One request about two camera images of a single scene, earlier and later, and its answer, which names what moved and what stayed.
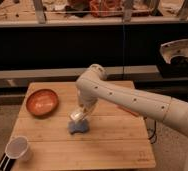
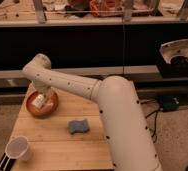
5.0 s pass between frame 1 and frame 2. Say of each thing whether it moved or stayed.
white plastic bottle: moved
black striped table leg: stayed
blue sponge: stayed
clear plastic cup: stayed
